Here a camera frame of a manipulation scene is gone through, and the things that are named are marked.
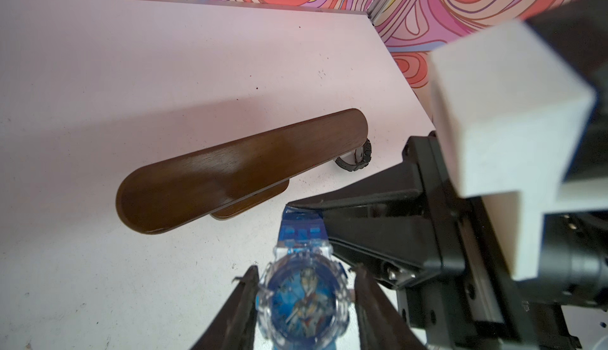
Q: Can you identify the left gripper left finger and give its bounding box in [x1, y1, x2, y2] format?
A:
[191, 265, 260, 350]

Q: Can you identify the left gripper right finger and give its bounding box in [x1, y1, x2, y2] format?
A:
[352, 264, 426, 350]

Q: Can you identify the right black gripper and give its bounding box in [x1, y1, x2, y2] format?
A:
[284, 130, 583, 350]

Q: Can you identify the blue transparent wrist watch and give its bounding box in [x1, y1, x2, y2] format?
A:
[256, 207, 351, 349]

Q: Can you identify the black sport wrist watch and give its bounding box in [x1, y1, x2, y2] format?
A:
[335, 139, 372, 172]

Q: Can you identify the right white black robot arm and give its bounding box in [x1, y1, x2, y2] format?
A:
[285, 0, 607, 349]

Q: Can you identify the brown wooden watch stand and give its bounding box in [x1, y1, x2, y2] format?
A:
[116, 109, 368, 234]

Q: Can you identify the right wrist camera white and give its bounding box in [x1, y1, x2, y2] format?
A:
[429, 21, 607, 280]

